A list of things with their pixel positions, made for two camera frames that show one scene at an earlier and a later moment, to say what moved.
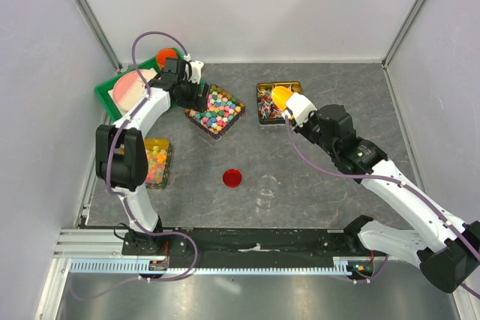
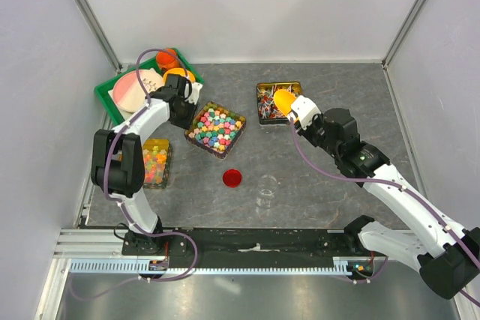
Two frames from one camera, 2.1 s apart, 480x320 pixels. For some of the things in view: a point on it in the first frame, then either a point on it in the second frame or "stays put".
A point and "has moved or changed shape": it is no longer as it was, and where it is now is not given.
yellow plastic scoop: [280, 94] has moved or changed shape
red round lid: [232, 177] stays put
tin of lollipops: [268, 112] stays put
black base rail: [340, 243] stays put
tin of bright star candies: [160, 154] stays put
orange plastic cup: [163, 54] stays put
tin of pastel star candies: [223, 112] has moved or changed shape
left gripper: [196, 103] -> [187, 123]
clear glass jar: [268, 186] stays put
